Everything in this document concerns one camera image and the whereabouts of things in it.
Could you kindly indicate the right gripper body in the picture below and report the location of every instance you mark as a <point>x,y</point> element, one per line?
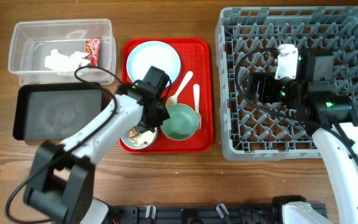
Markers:
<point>283,90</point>

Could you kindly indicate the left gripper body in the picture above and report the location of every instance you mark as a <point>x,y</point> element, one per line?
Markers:
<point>160,114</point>

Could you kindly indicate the mint green bowl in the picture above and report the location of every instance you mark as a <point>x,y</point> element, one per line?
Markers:
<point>182,124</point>

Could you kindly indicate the light blue bowl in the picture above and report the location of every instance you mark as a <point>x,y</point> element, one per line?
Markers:
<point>127,143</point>

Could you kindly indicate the rice and food scraps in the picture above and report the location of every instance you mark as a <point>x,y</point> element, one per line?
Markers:
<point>140,139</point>

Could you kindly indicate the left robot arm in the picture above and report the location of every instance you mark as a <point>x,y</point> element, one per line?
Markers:
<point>61,180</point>

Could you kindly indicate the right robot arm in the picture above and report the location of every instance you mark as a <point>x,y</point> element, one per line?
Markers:
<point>302,81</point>

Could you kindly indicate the grey dishwasher rack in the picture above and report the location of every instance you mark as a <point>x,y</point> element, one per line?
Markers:
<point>268,132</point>

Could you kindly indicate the black waste tray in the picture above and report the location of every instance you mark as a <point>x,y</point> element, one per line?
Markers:
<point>55,111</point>

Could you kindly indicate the white plastic spoon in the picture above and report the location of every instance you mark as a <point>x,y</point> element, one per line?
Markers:
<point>174,98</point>

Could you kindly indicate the white plastic fork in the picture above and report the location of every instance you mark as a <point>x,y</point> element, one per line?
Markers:
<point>196,95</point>

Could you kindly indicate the light blue plate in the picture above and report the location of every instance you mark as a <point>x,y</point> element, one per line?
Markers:
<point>153,53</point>

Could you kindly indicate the red serving tray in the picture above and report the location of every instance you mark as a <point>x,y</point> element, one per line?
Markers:
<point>194,56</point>

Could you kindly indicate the clear plastic bin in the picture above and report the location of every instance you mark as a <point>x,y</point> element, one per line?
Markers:
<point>33,41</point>

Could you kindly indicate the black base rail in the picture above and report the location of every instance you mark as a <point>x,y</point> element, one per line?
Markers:
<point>253,213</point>

